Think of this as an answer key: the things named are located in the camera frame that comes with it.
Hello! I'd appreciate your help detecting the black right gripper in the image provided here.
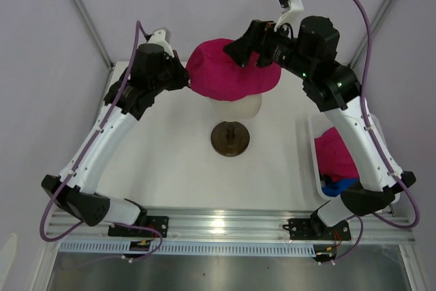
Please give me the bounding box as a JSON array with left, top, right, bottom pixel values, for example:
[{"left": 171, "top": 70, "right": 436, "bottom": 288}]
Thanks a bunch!
[{"left": 223, "top": 18, "right": 314, "bottom": 80}]

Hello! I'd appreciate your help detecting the magenta baseball cap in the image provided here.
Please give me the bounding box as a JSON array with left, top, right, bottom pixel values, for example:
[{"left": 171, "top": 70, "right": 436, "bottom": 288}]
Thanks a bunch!
[{"left": 186, "top": 38, "right": 281, "bottom": 102}]

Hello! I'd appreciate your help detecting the cream mannequin head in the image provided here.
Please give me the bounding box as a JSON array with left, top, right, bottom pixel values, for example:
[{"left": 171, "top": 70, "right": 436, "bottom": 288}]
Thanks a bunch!
[{"left": 210, "top": 94, "right": 262, "bottom": 122}]

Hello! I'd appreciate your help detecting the brown wooden round stand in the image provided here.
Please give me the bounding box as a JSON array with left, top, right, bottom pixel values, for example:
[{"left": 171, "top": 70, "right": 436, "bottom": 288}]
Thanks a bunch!
[{"left": 211, "top": 121, "right": 250, "bottom": 157}]

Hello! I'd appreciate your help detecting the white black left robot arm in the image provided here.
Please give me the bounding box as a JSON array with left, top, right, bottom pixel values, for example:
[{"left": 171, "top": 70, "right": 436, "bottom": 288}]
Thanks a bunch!
[{"left": 42, "top": 41, "right": 189, "bottom": 237}]

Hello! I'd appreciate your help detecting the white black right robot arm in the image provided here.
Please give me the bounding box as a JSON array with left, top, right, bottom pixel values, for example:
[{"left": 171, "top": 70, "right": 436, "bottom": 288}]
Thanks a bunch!
[{"left": 223, "top": 16, "right": 416, "bottom": 239}]

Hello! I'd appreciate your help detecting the white plastic perforated basket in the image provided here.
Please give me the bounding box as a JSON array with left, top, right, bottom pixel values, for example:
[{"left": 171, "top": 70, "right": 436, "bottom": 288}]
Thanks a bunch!
[{"left": 307, "top": 115, "right": 386, "bottom": 203}]

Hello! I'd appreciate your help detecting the blue cap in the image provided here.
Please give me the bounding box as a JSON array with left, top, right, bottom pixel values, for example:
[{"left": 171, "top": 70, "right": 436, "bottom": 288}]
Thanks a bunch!
[{"left": 322, "top": 175, "right": 358, "bottom": 197}]

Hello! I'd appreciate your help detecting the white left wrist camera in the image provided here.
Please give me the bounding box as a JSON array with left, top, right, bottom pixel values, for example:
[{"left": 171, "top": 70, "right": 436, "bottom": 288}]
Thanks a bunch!
[{"left": 146, "top": 28, "right": 172, "bottom": 53}]

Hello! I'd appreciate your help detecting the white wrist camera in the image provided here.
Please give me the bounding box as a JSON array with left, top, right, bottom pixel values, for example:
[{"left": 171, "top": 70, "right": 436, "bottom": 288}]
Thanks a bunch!
[
  {"left": 275, "top": 0, "right": 304, "bottom": 31},
  {"left": 146, "top": 28, "right": 172, "bottom": 53}
]

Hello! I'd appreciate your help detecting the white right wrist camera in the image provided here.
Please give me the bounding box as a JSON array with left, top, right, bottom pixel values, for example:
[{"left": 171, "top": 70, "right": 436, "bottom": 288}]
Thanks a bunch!
[{"left": 275, "top": 0, "right": 304, "bottom": 31}]

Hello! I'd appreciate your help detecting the left aluminium frame post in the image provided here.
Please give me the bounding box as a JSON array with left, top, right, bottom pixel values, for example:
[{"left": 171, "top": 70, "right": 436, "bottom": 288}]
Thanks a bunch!
[{"left": 52, "top": 0, "right": 115, "bottom": 70}]

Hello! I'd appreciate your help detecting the aluminium frame post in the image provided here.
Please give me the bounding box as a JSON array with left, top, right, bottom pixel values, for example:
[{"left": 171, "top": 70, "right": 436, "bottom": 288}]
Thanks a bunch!
[
  {"left": 348, "top": 0, "right": 396, "bottom": 69},
  {"left": 52, "top": 0, "right": 115, "bottom": 70}
]

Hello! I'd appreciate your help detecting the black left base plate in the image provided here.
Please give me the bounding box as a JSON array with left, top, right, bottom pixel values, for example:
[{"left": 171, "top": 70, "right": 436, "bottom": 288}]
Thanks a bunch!
[{"left": 108, "top": 215, "right": 170, "bottom": 238}]

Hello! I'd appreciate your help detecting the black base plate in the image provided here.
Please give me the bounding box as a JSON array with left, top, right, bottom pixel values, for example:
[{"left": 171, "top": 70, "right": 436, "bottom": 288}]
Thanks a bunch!
[
  {"left": 282, "top": 218, "right": 352, "bottom": 241},
  {"left": 108, "top": 215, "right": 170, "bottom": 238}
]

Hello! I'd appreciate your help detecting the aluminium mounting rail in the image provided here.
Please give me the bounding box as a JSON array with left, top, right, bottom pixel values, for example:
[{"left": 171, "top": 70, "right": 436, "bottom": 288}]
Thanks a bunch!
[{"left": 46, "top": 207, "right": 416, "bottom": 245}]

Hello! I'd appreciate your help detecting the right aluminium frame post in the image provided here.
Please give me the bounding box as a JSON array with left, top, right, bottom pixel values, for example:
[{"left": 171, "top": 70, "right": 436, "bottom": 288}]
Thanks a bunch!
[{"left": 348, "top": 0, "right": 396, "bottom": 69}]

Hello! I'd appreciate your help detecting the white slotted cable duct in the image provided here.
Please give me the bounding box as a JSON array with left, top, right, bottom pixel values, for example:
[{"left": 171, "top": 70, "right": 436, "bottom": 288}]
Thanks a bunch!
[{"left": 59, "top": 240, "right": 316, "bottom": 258}]

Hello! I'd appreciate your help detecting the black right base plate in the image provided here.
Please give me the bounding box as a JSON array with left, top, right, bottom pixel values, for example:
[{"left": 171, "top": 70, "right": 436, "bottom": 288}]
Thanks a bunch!
[{"left": 282, "top": 218, "right": 352, "bottom": 241}]

